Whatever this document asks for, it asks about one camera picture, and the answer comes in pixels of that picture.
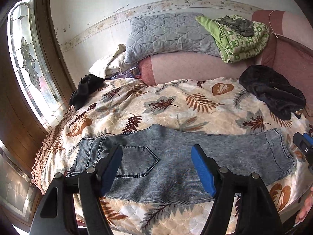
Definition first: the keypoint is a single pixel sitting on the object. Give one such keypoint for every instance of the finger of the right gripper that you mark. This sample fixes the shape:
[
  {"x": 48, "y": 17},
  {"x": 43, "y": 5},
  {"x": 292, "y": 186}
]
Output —
[
  {"x": 304, "y": 146},
  {"x": 308, "y": 138}
]

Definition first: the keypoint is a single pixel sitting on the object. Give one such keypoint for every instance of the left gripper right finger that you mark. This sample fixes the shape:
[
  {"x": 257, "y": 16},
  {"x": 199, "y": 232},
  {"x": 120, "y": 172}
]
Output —
[{"x": 257, "y": 213}]

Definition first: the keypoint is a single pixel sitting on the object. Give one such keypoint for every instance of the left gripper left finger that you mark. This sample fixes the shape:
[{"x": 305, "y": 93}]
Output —
[{"x": 56, "y": 212}]

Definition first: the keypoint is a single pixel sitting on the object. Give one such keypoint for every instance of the grey washed denim pants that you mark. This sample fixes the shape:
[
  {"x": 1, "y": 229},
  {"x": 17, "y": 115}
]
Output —
[{"x": 157, "y": 167}]

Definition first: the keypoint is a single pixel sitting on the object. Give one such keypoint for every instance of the person right hand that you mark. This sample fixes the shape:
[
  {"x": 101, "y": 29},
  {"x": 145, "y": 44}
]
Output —
[{"x": 305, "y": 209}]

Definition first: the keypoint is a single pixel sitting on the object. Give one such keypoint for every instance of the black garment right side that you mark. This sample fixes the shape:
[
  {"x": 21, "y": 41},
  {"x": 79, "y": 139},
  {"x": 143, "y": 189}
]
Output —
[{"x": 274, "y": 89}]

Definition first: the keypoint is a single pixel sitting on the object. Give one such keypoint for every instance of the black garment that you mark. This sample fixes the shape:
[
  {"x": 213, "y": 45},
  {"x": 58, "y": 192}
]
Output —
[
  {"x": 274, "y": 89},
  {"x": 87, "y": 85}
]

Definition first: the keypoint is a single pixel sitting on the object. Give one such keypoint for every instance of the pink padded headboard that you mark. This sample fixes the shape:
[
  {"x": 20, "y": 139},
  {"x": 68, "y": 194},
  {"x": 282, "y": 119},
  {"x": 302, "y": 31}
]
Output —
[{"x": 276, "y": 39}]

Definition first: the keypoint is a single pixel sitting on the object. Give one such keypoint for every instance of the leaf pattern quilted bedspread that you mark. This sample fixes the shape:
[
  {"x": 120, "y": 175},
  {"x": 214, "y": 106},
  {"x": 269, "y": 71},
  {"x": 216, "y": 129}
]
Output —
[{"x": 219, "y": 106}]

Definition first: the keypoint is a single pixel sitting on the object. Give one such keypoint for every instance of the green patterned folded blanket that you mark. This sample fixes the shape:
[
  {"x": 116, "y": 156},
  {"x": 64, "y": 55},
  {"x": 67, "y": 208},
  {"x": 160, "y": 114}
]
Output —
[{"x": 234, "y": 47}]

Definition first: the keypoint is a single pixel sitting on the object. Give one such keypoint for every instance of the black garment left side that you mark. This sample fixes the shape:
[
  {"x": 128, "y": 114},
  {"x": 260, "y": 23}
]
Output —
[{"x": 87, "y": 85}]

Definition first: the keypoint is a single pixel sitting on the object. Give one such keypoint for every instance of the dark grey crumpled cloth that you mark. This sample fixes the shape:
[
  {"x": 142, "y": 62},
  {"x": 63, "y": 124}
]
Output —
[{"x": 241, "y": 26}]

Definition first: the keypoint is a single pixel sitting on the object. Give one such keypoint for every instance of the stained glass wooden door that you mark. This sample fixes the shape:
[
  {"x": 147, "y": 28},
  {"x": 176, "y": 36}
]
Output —
[{"x": 35, "y": 88}]

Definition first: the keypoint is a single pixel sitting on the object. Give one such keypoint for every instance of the cream pillow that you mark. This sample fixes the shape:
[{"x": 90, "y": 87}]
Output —
[{"x": 112, "y": 62}]

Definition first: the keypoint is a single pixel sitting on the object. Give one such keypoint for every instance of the purple package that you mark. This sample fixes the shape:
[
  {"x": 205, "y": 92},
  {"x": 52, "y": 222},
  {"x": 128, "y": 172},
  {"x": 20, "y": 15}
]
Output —
[{"x": 132, "y": 72}]

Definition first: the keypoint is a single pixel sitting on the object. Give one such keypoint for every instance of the grey quilted pillow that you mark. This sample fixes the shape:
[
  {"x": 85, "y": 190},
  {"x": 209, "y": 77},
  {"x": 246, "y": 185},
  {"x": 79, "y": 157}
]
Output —
[{"x": 164, "y": 33}]

